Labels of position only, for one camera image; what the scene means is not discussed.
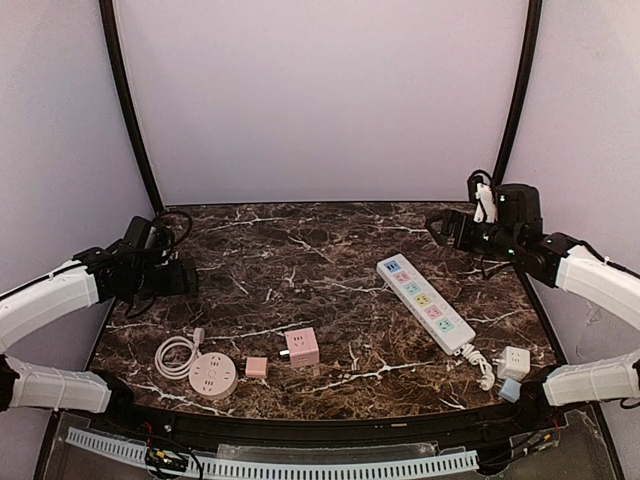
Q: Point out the pink flat plug adapter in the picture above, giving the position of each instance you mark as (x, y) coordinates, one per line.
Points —
(256, 367)

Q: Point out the small green circuit board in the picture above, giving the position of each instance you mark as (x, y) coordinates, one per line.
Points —
(167, 459)

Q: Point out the pink cube socket adapter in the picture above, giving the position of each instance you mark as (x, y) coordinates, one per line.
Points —
(302, 348)

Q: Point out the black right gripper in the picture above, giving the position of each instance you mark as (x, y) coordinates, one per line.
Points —
(458, 232)

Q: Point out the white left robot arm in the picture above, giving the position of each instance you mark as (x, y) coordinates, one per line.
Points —
(73, 286)

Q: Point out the black frame post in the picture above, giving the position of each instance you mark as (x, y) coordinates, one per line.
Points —
(120, 79)
(523, 73)

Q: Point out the white multicolour power strip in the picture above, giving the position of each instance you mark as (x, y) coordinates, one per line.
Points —
(443, 323)

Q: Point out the white cube socket adapter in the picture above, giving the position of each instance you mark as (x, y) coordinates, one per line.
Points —
(513, 363)

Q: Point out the light blue cube adapter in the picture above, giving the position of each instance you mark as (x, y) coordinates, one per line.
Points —
(510, 390)

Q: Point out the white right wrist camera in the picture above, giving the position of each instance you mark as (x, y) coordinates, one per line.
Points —
(486, 210)

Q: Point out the grey slotted cable duct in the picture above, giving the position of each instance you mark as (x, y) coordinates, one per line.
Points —
(239, 462)

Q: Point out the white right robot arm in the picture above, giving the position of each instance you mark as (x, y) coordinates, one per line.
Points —
(574, 266)

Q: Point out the pink round power socket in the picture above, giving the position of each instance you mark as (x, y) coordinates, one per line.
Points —
(212, 376)

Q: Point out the black right frame post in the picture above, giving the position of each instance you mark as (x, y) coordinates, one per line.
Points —
(523, 73)

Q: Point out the black left frame post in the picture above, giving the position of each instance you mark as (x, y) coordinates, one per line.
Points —
(120, 79)

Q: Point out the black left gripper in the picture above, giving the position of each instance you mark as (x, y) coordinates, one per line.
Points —
(176, 276)

